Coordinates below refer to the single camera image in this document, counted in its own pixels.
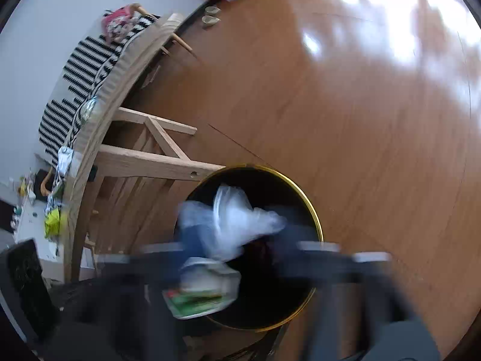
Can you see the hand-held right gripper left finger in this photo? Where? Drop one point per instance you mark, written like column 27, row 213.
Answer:
column 189, row 242

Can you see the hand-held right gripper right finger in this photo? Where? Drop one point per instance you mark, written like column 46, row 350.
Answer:
column 289, row 238

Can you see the black bin with gold rim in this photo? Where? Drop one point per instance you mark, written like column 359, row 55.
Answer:
column 285, row 203

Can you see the white plastic bag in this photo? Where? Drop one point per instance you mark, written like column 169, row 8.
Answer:
column 233, row 222

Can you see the white and green packet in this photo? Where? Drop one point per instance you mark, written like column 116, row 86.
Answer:
column 206, row 289

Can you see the round wooden table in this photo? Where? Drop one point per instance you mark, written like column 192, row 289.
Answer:
column 150, row 165

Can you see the white cabinet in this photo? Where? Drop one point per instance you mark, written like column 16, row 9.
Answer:
column 35, row 229

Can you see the black side box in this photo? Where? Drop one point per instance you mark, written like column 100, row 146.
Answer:
column 38, row 177

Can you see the black framed panel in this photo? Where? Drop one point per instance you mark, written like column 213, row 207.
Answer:
column 30, row 289

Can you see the clear plastic wrapper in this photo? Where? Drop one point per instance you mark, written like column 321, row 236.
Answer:
column 89, row 107

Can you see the cardboard piece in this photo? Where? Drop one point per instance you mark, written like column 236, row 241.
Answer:
column 151, row 75

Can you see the yellow green item on cabinet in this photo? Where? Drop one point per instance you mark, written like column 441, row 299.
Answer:
column 23, row 188

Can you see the wooden sofa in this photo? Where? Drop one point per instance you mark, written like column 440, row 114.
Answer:
column 176, row 37

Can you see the black and white striped blanket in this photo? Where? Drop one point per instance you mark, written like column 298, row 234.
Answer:
column 86, row 64

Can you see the pink cartoon pillow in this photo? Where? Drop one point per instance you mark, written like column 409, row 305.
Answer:
column 117, row 22

